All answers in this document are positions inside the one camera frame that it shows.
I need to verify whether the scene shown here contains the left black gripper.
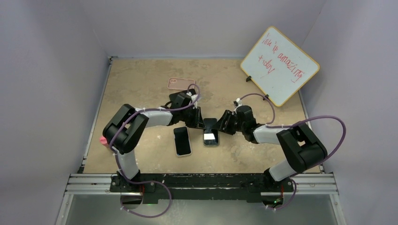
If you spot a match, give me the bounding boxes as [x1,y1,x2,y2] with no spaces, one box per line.
[180,107,206,130]

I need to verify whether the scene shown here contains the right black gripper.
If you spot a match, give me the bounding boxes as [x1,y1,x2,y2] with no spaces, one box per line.
[211,110,245,135]

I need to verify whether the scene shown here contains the clear magsafe phone case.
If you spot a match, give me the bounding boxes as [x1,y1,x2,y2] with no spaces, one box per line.
[202,118,220,147]

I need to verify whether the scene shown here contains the grey clear phone case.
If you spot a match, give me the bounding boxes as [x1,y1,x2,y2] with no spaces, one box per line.
[173,126,193,158]

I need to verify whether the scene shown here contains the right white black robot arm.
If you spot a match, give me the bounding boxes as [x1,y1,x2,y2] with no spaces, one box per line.
[213,105,328,191]

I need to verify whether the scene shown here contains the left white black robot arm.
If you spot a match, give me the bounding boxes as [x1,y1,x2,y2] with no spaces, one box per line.
[102,90,205,192]

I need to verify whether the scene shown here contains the pink phone case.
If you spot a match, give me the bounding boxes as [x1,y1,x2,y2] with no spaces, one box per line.
[167,78,196,90]

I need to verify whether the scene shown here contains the pink bottle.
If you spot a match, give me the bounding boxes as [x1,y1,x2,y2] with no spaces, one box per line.
[99,136,109,146]

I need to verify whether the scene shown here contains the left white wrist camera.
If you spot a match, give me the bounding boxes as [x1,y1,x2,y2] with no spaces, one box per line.
[186,91,201,109]

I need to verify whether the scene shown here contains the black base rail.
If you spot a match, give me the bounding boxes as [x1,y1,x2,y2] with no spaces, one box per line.
[110,173,295,205]

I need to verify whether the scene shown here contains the white board yellow frame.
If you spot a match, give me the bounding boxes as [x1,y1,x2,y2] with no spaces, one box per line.
[240,26,320,106]

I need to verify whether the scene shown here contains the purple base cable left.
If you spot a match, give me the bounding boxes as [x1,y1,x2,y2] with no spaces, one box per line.
[120,181,173,219]

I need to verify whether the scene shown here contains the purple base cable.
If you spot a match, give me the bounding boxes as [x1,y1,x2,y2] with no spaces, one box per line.
[265,178,298,212]
[120,181,173,219]

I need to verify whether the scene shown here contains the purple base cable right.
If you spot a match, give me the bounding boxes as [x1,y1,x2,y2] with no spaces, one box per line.
[265,178,298,212]

